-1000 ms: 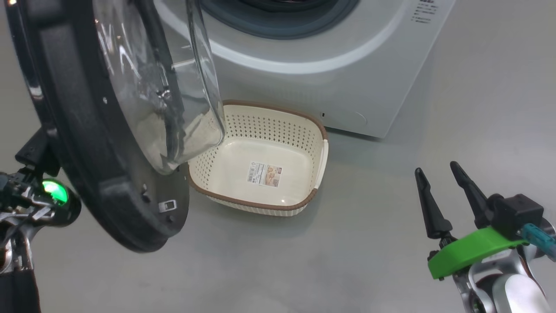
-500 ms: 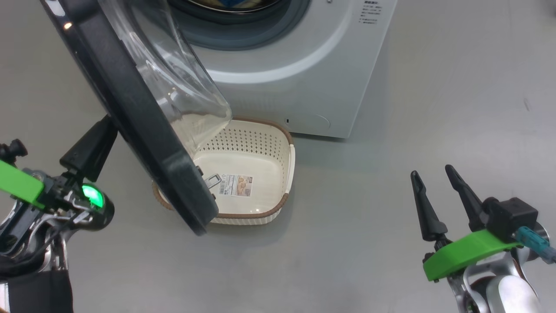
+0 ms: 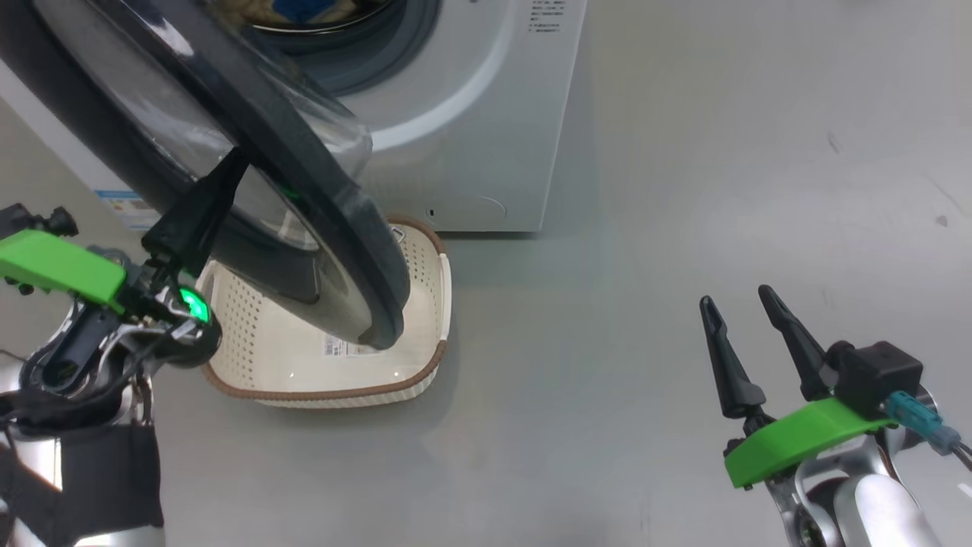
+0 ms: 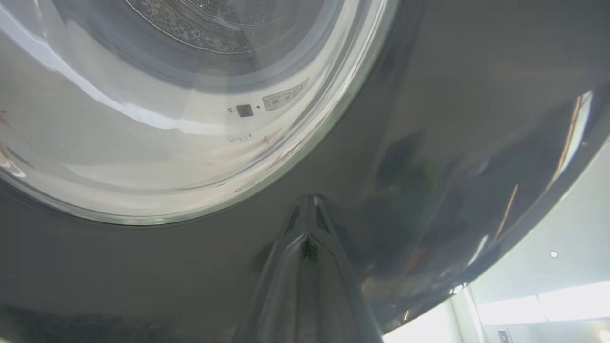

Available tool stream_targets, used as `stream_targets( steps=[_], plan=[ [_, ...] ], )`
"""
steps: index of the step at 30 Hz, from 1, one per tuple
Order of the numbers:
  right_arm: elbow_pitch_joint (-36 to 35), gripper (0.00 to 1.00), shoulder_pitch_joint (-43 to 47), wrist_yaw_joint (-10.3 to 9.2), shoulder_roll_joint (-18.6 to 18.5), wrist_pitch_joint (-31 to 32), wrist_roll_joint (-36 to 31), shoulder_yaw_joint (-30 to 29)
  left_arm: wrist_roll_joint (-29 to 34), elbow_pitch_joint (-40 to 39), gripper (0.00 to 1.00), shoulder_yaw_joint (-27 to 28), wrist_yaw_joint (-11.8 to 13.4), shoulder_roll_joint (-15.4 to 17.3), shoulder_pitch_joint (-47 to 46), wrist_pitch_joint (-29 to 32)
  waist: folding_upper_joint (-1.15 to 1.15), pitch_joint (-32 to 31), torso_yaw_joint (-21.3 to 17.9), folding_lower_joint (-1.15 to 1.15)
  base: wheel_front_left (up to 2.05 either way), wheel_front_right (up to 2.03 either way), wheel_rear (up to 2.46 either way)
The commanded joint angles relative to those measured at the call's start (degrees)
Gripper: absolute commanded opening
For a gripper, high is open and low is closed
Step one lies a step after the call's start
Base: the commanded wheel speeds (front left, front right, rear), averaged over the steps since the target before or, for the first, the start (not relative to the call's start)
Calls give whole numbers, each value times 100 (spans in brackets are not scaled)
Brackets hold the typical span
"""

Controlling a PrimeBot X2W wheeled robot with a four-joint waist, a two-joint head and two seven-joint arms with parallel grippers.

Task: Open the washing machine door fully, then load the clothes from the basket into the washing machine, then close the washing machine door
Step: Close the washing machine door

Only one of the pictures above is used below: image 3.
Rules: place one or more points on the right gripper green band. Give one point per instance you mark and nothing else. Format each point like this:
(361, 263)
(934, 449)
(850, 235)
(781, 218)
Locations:
(790, 441)

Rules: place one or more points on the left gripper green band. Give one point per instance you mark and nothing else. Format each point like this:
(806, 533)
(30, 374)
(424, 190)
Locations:
(61, 262)

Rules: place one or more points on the round dark glass washer door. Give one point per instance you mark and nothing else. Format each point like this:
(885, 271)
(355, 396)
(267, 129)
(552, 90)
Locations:
(288, 137)

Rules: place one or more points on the cream garment with bear print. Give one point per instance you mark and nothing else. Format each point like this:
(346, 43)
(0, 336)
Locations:
(243, 9)

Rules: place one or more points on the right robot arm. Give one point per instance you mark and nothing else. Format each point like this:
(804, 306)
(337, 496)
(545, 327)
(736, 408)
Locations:
(881, 509)

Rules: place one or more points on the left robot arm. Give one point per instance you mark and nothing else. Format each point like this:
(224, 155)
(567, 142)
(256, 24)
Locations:
(91, 479)

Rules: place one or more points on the white front-load washing machine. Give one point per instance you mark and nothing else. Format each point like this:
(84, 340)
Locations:
(456, 114)

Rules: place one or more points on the blue energy label sticker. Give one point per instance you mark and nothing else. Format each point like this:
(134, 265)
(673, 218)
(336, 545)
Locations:
(125, 209)

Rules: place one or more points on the cream perforated laundry basket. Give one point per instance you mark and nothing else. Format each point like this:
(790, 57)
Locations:
(304, 365)

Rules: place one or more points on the white barcode sticker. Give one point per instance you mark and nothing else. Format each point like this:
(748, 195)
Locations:
(349, 348)

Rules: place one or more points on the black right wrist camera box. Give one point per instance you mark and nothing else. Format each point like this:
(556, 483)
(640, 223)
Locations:
(881, 376)

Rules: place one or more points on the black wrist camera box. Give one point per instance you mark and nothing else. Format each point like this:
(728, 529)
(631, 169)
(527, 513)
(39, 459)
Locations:
(881, 376)
(30, 220)

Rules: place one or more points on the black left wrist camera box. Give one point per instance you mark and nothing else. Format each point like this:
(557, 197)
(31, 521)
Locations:
(30, 220)

